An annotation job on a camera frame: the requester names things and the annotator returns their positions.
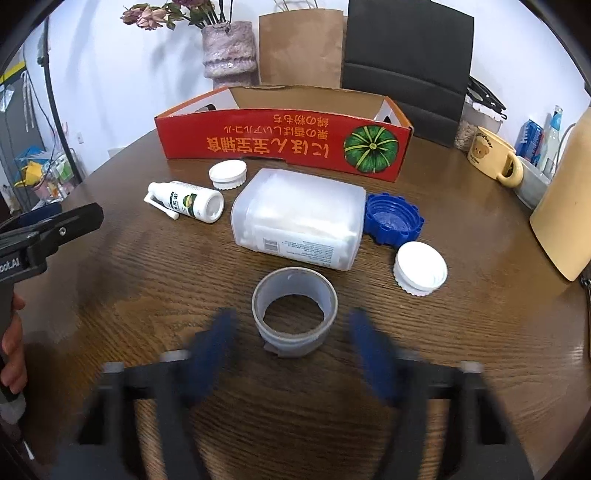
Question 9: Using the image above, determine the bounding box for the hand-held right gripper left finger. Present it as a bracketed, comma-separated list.
[55, 307, 241, 480]

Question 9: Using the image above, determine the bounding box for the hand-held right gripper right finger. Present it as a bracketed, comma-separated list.
[346, 307, 536, 480]

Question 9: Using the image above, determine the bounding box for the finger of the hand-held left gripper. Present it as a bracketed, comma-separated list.
[0, 206, 63, 236]
[23, 203, 105, 273]

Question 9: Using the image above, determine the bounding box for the grey tape roll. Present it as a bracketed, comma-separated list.
[252, 267, 339, 360]

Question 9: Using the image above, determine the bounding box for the large white ridged cap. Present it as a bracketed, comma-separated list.
[393, 241, 448, 297]

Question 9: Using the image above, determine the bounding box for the white spray bottle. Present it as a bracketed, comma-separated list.
[144, 181, 225, 224]

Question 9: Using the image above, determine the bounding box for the blue notched bottle cap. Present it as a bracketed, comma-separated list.
[364, 192, 426, 245]

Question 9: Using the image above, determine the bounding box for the translucent plastic container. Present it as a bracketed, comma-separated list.
[230, 167, 368, 271]

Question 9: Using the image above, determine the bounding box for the small white ridged cap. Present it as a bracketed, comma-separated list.
[209, 160, 249, 191]

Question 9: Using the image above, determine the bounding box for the red cardboard box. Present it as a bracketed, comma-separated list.
[154, 85, 415, 183]

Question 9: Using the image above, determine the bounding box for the person's left hand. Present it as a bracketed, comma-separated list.
[0, 295, 26, 398]

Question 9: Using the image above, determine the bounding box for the storage cart with clutter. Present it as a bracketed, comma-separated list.
[14, 145, 86, 208]

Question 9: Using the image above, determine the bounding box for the grey refrigerator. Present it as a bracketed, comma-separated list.
[0, 69, 47, 213]

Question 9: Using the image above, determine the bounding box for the black light stand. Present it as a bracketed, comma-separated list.
[34, 14, 88, 183]

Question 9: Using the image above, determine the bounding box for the yellow bear mug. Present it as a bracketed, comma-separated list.
[466, 126, 525, 188]

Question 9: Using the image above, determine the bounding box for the grey ceramic bowl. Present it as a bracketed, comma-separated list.
[512, 157, 552, 209]

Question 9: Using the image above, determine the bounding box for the pink textured vase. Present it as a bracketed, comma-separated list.
[202, 21, 257, 90]

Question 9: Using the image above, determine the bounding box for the glass jar black clip lid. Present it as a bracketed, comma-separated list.
[454, 76, 508, 153]

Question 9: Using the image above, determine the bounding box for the yellow thermos jug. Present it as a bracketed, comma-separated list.
[529, 105, 591, 282]

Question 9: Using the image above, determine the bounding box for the blue drink can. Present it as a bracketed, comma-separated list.
[515, 119, 548, 167]

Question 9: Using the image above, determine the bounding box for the clear bottle blue label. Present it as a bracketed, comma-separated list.
[540, 105, 564, 174]

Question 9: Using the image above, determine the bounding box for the brown paper bag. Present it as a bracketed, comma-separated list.
[257, 0, 348, 88]

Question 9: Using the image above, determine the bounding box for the black paper bag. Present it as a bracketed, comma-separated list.
[341, 0, 475, 149]

